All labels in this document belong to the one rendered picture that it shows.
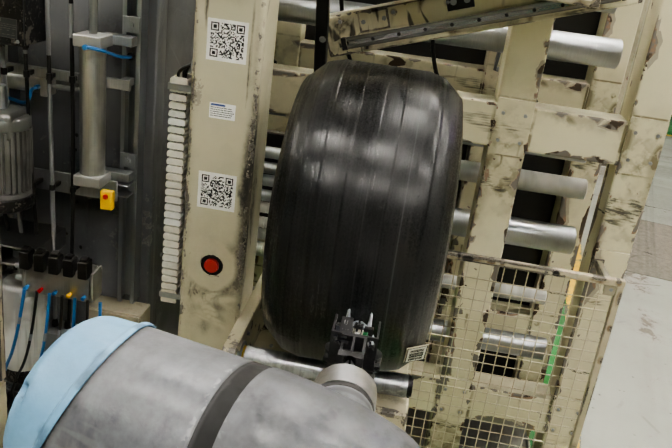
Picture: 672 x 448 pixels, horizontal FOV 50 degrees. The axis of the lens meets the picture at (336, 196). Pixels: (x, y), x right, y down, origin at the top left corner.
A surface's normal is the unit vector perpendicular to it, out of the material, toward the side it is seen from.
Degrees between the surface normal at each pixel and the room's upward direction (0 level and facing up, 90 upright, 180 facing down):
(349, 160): 53
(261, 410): 21
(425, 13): 90
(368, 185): 59
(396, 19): 90
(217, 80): 90
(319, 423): 26
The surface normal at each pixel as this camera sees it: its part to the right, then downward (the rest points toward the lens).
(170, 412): -0.14, -0.61
